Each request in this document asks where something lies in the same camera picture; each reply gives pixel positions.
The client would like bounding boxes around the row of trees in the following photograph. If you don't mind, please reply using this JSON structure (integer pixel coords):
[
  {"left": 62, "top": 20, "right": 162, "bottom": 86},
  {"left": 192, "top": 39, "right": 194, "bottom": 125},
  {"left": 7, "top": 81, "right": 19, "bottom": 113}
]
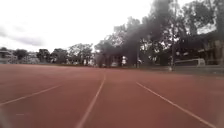
[{"left": 0, "top": 0, "right": 224, "bottom": 69}]

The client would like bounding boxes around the grey kerb strip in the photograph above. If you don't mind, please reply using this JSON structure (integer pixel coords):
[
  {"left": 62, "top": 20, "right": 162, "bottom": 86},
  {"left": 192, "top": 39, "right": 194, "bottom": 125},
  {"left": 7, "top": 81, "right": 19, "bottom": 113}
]
[{"left": 121, "top": 65, "right": 224, "bottom": 76}]

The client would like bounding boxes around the pale building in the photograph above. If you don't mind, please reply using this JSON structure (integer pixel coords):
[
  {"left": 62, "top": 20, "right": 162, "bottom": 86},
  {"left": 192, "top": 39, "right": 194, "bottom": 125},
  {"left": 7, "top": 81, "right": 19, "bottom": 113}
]
[{"left": 0, "top": 49, "right": 18, "bottom": 65}]

